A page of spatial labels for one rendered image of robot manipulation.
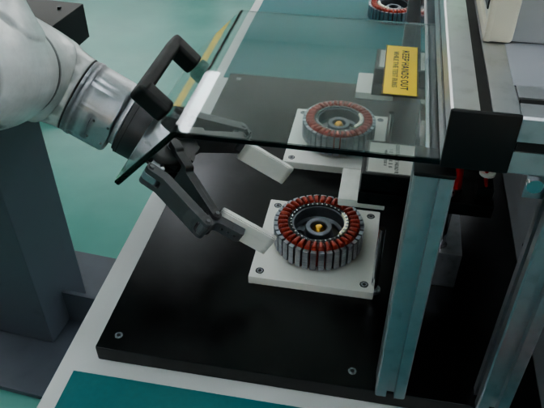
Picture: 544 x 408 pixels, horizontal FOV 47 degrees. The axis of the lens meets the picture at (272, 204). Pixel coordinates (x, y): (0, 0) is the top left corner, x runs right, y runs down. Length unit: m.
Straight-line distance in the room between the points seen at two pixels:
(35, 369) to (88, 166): 0.88
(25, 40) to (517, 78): 0.40
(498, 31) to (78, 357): 0.54
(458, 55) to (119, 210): 1.73
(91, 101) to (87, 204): 1.47
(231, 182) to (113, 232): 1.16
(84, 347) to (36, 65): 0.33
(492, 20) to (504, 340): 0.27
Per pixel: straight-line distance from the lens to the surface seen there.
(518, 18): 0.53
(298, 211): 0.80
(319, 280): 0.76
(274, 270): 0.77
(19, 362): 1.75
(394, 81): 0.56
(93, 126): 0.73
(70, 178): 2.31
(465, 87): 0.46
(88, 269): 1.92
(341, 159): 0.95
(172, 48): 0.63
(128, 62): 3.03
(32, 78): 0.58
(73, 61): 0.72
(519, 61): 0.51
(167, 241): 0.83
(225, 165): 0.95
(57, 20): 1.35
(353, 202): 0.72
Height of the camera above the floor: 1.33
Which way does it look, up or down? 39 degrees down
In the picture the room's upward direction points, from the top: straight up
